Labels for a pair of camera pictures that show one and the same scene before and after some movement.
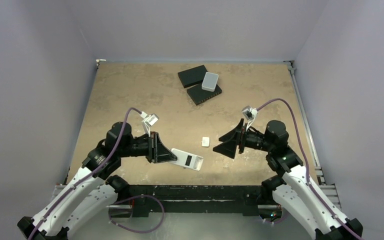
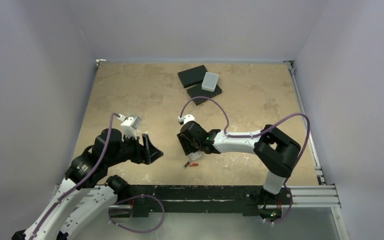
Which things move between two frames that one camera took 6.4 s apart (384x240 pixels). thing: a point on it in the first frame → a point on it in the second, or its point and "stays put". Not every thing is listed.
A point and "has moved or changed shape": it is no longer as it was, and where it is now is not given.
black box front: x=199 y=95 stays put
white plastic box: x=210 y=81 stays put
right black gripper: x=241 y=138 → x=185 y=144
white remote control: x=187 y=160 has moved or changed shape
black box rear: x=191 y=76 stays put
